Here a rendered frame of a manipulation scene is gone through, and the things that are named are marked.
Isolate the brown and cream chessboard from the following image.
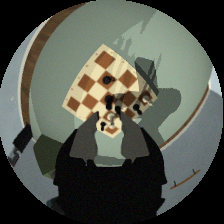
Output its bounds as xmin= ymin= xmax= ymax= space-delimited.
xmin=62 ymin=44 xmax=157 ymax=138

